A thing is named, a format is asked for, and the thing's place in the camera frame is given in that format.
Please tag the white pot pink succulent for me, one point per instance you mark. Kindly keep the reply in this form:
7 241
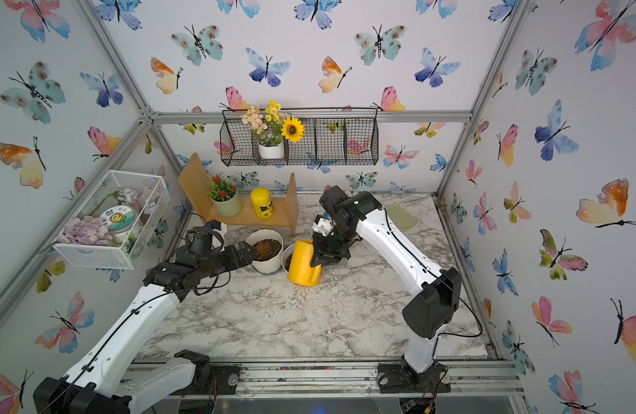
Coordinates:
287 258

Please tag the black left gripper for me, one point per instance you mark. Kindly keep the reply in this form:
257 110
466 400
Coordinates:
246 258

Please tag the white pot artificial flowers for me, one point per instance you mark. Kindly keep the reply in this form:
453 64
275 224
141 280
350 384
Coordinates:
272 129

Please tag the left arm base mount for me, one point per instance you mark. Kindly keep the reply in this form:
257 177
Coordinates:
209 377

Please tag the white mesh wall basket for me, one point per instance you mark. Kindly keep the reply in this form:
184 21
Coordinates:
148 195

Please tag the round green label tin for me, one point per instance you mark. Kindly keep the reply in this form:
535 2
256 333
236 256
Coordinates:
118 218

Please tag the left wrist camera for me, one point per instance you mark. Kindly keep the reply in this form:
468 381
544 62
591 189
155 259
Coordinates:
206 239

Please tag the green pot red flowers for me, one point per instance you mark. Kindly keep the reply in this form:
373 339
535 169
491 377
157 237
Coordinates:
224 195

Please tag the yellow plastic watering can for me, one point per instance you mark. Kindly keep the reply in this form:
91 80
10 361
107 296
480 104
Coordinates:
301 272

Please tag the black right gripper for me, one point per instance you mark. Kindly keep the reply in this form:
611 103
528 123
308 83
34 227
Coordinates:
321 255

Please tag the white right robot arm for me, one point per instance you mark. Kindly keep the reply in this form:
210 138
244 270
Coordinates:
435 290

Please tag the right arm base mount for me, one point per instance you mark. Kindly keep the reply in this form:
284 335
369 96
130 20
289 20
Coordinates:
399 377

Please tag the ribbed white pot red succulent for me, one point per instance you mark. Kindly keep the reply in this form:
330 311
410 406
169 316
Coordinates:
268 248

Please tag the black wire wall basket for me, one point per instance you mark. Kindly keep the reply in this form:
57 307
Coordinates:
332 137

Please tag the pink artificial flower bunch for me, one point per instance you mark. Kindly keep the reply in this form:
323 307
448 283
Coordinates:
88 231

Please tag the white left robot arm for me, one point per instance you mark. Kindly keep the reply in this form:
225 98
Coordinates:
93 385

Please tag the yellow plastic bottle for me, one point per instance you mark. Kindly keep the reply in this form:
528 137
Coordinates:
262 203

